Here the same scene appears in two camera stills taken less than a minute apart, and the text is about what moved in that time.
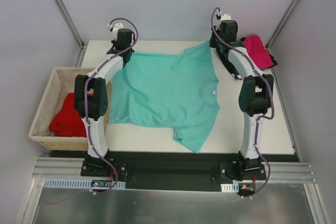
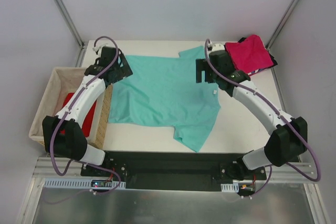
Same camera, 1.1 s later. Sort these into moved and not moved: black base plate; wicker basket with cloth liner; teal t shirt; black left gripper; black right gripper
Moved: black right gripper; black left gripper
Not moved: black base plate; teal t shirt; wicker basket with cloth liner
